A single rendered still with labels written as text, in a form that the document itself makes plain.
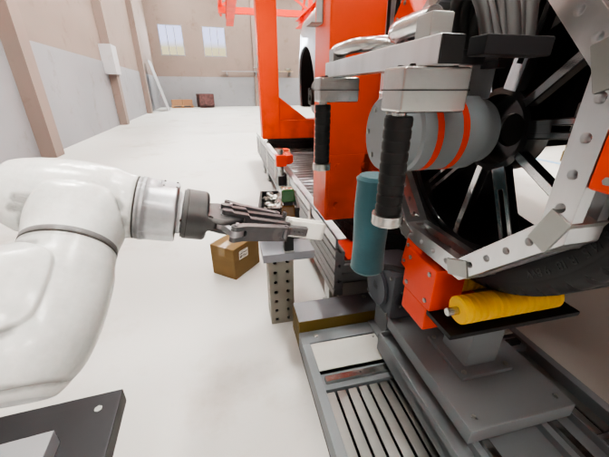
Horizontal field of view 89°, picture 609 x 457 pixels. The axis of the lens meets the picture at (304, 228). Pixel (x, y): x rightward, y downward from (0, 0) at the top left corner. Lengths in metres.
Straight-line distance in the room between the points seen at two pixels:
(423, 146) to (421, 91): 0.18
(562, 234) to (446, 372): 0.58
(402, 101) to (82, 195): 0.39
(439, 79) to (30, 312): 0.48
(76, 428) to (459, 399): 0.86
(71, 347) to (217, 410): 0.82
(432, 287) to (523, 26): 0.49
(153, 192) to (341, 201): 0.69
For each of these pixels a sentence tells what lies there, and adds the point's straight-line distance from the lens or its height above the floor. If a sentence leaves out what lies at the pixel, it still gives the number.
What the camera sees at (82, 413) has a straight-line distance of 0.89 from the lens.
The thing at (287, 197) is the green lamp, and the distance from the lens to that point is 0.91.
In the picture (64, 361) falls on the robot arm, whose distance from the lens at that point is 0.39.
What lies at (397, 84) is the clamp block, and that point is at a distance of 0.41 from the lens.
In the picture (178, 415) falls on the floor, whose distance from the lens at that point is 1.19.
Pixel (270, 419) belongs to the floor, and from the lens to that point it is 1.12.
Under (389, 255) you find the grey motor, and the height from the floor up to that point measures 0.41.
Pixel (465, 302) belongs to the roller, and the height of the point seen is 0.54.
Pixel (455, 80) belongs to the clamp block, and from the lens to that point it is 0.44.
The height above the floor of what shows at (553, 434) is 0.17.
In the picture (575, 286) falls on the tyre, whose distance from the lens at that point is 0.65.
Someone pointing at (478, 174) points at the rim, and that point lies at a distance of 0.78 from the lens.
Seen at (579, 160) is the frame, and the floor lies 0.85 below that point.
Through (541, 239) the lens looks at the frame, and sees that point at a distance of 0.54.
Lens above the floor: 0.93
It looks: 24 degrees down
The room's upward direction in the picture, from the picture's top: straight up
